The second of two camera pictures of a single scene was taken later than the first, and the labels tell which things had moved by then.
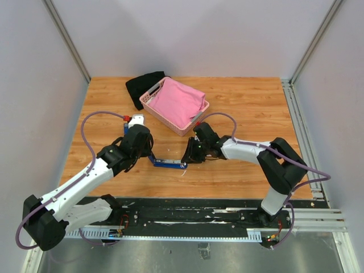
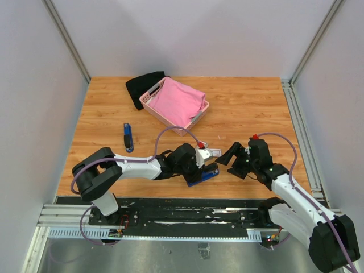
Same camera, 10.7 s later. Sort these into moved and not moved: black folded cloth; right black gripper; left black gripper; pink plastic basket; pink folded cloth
Moved: left black gripper; right black gripper
Not moved: pink plastic basket; pink folded cloth; black folded cloth
